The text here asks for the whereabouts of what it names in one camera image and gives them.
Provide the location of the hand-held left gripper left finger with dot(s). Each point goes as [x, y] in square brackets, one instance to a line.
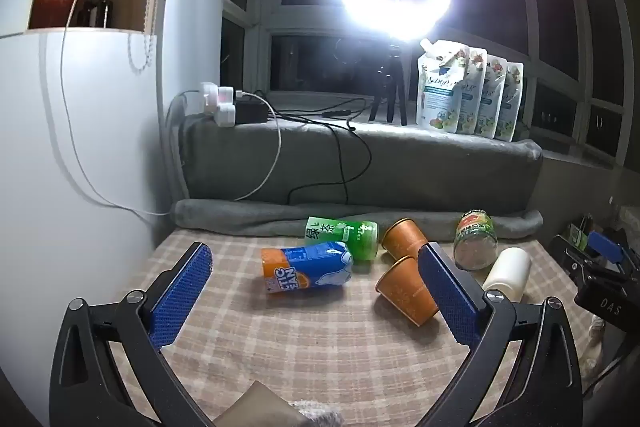
[182, 292]

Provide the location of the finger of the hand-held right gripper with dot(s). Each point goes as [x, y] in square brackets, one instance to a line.
[570, 257]
[604, 245]

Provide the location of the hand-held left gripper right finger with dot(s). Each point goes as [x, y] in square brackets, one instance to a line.
[450, 299]

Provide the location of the orange paper cup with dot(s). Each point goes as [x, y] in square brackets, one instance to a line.
[404, 238]
[402, 292]

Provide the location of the white cup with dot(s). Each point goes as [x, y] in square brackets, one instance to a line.
[507, 275]

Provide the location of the green white box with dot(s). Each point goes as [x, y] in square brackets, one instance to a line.
[577, 234]

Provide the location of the glass jar with red label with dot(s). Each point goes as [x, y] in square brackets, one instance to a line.
[475, 241]

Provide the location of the green tea bottle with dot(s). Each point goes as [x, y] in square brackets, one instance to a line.
[347, 234]

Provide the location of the blue orange drink can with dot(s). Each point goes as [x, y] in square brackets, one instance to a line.
[307, 268]

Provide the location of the tan flat object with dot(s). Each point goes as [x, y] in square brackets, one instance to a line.
[255, 407]

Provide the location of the beige plaid cloth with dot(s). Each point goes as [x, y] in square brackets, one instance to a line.
[310, 342]

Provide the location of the grey blanket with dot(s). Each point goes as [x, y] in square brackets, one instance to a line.
[400, 172]

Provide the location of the grey fuzzy cloth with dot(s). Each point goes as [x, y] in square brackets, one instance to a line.
[317, 414]

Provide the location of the white cabinet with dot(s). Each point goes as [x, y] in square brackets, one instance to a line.
[110, 132]

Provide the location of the white charger plug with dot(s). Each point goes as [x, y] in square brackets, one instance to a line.
[226, 114]
[216, 94]

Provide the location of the black power adapter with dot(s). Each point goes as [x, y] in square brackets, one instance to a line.
[250, 112]

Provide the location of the white spouted refill pouch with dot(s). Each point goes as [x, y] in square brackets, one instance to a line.
[440, 92]

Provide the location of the black tripod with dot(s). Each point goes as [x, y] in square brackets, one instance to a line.
[389, 94]

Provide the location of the window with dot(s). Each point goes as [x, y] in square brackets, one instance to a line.
[310, 67]

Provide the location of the dark glass bottle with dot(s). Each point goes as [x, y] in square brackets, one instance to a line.
[104, 12]
[87, 14]

